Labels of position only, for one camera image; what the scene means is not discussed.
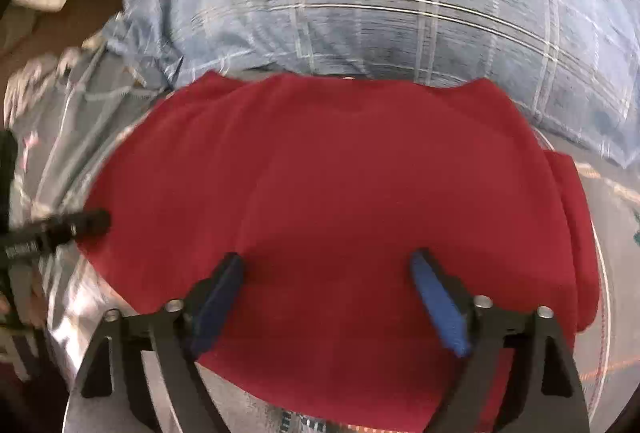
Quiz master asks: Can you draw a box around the red fleece garment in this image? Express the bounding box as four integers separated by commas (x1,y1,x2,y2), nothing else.
80,70,601,433

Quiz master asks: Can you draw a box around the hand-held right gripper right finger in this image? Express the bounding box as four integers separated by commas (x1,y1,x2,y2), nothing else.
410,249,591,433

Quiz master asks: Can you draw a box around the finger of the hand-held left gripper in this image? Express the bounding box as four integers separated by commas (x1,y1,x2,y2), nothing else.
0,209,112,260

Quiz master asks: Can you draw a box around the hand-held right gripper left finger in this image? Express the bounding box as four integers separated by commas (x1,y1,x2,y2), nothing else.
62,252,246,433

